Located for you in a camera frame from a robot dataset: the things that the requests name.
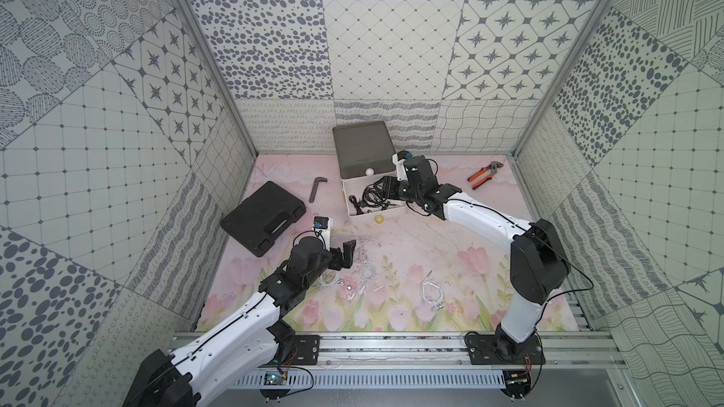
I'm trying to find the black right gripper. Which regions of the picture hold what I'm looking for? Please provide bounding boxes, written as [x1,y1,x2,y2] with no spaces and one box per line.
[372,175,422,205]

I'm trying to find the black earphones coil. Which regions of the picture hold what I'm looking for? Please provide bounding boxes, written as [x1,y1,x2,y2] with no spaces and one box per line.
[358,175,400,210]

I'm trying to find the white drawer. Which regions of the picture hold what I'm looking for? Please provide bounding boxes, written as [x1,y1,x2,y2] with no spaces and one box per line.
[341,171,407,224]

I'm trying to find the white earphones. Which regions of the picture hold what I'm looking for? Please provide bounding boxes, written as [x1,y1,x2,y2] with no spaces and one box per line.
[420,271,445,311]
[318,269,343,289]
[347,261,381,301]

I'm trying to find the black earphones small bundle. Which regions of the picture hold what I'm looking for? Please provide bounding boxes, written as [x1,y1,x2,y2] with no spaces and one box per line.
[348,195,365,216]

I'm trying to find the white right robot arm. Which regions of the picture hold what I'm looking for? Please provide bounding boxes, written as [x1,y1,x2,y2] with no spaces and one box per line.
[392,151,583,350]

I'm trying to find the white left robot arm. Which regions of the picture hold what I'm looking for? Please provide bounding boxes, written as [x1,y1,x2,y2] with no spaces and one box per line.
[123,236,356,406]

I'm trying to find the yellow white drawer cabinet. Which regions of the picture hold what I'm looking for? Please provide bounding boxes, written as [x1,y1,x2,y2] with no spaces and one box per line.
[333,121,396,179]

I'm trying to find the dark grey hex wrench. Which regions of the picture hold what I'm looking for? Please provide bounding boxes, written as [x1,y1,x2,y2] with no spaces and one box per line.
[308,176,328,204]

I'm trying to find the black plastic tool case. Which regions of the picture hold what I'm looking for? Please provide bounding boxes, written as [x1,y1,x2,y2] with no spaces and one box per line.
[220,181,307,257]

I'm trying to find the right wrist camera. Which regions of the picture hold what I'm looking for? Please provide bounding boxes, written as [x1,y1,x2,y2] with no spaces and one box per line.
[392,150,412,181]

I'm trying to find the orange handled pliers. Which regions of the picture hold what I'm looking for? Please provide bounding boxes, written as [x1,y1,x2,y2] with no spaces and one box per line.
[468,161,505,190]

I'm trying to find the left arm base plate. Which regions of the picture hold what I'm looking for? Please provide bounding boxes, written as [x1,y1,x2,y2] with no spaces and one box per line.
[275,335,321,367]

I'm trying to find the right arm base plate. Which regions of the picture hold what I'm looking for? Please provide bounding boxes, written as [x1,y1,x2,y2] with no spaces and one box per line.
[463,325,546,366]

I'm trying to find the aluminium rail frame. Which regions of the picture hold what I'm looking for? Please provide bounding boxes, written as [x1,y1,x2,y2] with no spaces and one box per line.
[170,332,623,397]

